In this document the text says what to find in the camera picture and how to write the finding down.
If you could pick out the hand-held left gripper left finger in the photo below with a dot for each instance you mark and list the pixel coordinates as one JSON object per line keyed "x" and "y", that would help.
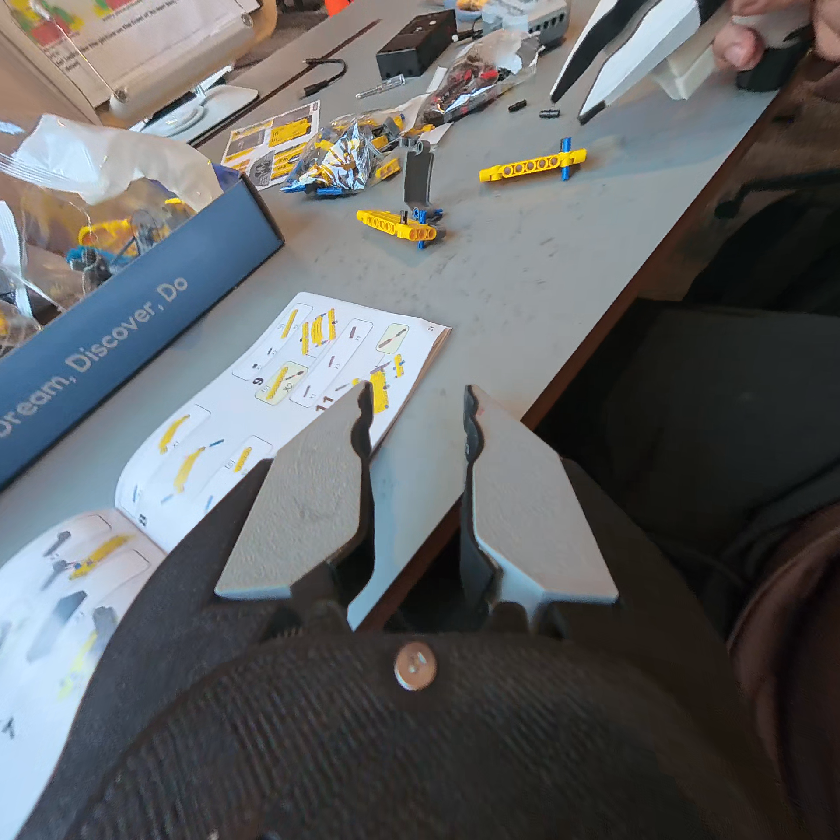
{"x": 302, "y": 512}

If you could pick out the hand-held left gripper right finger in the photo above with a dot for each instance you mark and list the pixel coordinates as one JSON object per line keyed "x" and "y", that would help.
{"x": 538, "y": 525}

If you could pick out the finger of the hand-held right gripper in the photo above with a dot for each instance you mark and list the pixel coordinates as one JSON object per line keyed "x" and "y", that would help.
{"x": 656, "y": 46}
{"x": 590, "y": 46}

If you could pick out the blue pin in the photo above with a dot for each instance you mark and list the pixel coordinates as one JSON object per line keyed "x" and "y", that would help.
{"x": 566, "y": 157}

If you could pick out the bag of black red pins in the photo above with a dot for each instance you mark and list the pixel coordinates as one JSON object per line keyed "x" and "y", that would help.
{"x": 479, "y": 79}

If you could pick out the yellow panel brick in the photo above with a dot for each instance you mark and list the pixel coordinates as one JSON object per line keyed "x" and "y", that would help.
{"x": 525, "y": 167}

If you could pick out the yellow grey brick assembly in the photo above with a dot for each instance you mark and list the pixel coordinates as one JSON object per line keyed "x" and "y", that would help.
{"x": 400, "y": 226}

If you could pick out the grey desk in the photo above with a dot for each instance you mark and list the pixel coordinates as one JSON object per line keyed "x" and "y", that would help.
{"x": 525, "y": 262}

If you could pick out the person's right hand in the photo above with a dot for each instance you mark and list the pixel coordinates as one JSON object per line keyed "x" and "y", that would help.
{"x": 738, "y": 49}

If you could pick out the grey hub brick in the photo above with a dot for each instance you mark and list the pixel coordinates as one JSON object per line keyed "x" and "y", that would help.
{"x": 531, "y": 23}

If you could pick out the instruction booklet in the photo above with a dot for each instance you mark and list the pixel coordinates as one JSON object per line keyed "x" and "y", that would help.
{"x": 229, "y": 407}

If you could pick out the person's black trousers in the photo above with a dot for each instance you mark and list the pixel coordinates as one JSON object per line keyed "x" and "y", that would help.
{"x": 656, "y": 426}

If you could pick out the black battery box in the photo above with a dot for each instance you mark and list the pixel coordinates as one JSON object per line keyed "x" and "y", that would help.
{"x": 413, "y": 46}

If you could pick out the blue robot kit box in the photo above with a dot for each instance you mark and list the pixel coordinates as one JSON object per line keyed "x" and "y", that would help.
{"x": 131, "y": 341}

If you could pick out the orange plastic object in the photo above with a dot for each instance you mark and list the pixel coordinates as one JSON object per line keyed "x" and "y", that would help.
{"x": 338, "y": 6}

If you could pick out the bag of yellow bricks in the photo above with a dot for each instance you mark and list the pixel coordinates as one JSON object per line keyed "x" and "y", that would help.
{"x": 341, "y": 157}

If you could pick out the wooden display board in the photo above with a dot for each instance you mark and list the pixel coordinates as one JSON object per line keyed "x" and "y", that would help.
{"x": 259, "y": 29}

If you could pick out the yellow grey sticker sheet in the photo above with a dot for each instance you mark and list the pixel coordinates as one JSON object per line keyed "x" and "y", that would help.
{"x": 269, "y": 144}

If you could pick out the silver stand base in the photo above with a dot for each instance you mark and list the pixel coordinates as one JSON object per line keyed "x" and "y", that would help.
{"x": 223, "y": 105}

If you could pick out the heap of clear part bags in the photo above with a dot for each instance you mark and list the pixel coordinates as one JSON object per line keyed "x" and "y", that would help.
{"x": 98, "y": 170}

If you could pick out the printed instruction sheet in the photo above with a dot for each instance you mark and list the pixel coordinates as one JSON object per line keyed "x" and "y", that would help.
{"x": 131, "y": 39}

